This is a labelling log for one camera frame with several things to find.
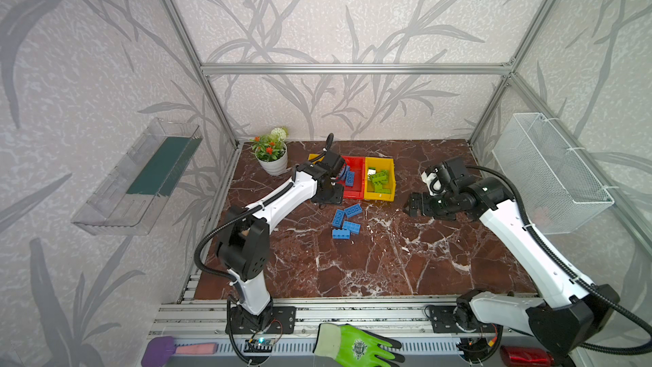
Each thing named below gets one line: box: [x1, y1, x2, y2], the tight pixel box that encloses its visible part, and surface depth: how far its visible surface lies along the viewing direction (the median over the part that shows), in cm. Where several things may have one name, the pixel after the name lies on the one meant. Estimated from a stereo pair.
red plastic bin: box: [336, 155, 366, 200], surface depth 106 cm
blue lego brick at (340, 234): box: [331, 228, 351, 240], surface depth 91 cm
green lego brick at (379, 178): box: [370, 169, 389, 187], surface depth 104 cm
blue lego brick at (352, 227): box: [342, 220, 361, 235], surface depth 93 cm
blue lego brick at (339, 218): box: [331, 208, 346, 229], surface depth 95 cm
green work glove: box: [313, 322, 406, 367], surface depth 70 cm
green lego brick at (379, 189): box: [374, 183, 391, 194], surface depth 104 cm
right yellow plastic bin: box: [363, 157, 396, 202], surface depth 102 cm
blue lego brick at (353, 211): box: [344, 203, 363, 219], surface depth 98 cm
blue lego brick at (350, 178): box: [345, 170, 356, 187], surface depth 107 cm
